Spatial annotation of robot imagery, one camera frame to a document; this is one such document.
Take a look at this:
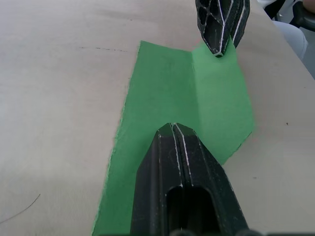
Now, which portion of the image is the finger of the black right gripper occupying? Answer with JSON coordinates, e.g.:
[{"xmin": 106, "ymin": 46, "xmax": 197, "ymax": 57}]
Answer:
[
  {"xmin": 195, "ymin": 0, "xmax": 234, "ymax": 58},
  {"xmin": 229, "ymin": 0, "xmax": 252, "ymax": 49}
]

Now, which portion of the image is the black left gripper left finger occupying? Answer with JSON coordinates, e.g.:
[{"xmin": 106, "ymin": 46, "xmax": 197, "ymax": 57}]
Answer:
[{"xmin": 129, "ymin": 122, "xmax": 184, "ymax": 236}]

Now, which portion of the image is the thin dark thread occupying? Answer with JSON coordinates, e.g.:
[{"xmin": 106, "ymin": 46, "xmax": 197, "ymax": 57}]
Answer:
[{"xmin": 0, "ymin": 193, "xmax": 41, "ymax": 225}]

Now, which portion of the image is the black chair armrest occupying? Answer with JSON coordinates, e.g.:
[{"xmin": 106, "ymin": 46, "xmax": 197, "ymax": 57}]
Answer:
[{"xmin": 292, "ymin": 3, "xmax": 315, "ymax": 30}]

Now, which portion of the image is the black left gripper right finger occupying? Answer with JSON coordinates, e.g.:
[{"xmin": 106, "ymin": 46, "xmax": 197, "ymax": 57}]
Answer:
[{"xmin": 173, "ymin": 123, "xmax": 250, "ymax": 236}]

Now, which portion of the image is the green paper sheet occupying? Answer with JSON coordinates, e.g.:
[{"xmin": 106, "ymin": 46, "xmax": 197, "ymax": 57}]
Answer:
[{"xmin": 91, "ymin": 40, "xmax": 255, "ymax": 236}]

